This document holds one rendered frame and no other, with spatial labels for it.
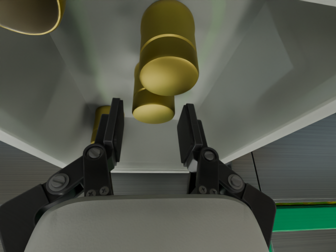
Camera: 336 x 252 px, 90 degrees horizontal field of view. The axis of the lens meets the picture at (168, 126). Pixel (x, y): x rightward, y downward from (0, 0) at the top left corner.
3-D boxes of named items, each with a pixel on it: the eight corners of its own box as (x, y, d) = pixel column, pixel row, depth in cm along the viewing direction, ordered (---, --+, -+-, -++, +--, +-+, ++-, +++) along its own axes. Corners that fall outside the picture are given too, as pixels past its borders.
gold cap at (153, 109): (134, 54, 13) (130, 102, 11) (178, 59, 14) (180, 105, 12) (134, 83, 16) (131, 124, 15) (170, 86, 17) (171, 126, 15)
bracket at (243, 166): (199, 162, 29) (203, 207, 26) (224, 146, 21) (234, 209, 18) (219, 163, 30) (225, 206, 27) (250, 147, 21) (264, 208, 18)
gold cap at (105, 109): (119, 121, 24) (116, 151, 22) (93, 114, 22) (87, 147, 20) (128, 110, 21) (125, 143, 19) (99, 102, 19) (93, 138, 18)
